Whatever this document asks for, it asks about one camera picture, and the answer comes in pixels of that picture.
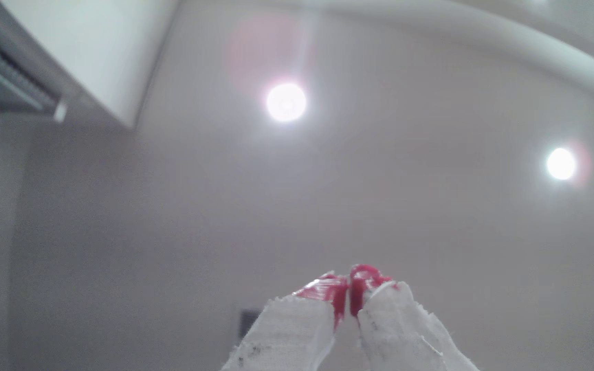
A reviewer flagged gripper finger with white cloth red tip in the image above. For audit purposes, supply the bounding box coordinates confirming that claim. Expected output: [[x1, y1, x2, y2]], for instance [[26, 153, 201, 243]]
[[220, 271, 349, 371], [350, 264, 482, 371]]

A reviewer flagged round ceiling light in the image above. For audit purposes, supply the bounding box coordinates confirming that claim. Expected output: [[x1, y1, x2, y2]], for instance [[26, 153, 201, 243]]
[[265, 81, 309, 124], [544, 147, 579, 182]]

